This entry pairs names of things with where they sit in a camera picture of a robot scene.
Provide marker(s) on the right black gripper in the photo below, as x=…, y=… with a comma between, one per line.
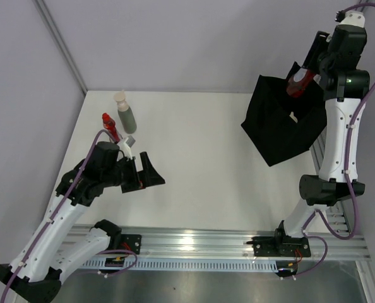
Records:
x=321, y=42

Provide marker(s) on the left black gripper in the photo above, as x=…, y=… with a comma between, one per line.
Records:
x=148, y=177

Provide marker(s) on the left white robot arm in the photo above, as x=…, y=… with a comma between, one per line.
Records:
x=39, y=271

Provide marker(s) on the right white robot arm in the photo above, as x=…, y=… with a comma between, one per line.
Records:
x=337, y=177

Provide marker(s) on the black canvas bag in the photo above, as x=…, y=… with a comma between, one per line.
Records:
x=268, y=124

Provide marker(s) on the small red bottle left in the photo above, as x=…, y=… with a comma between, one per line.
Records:
x=110, y=125

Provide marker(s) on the grey bottle beige pump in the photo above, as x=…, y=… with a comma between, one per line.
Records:
x=125, y=113

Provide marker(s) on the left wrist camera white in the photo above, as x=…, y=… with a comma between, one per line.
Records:
x=125, y=146

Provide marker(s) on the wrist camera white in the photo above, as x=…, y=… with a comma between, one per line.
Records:
x=125, y=146
x=354, y=18

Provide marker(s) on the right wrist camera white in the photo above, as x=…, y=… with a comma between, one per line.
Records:
x=354, y=18

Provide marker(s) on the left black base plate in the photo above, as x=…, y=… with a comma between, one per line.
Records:
x=131, y=242

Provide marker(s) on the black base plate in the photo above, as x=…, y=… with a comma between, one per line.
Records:
x=285, y=247
x=131, y=242

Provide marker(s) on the aluminium mounting rail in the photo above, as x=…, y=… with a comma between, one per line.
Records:
x=229, y=244

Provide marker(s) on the slotted cable duct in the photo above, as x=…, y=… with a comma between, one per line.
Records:
x=157, y=264

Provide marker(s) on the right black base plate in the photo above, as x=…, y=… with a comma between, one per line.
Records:
x=285, y=247

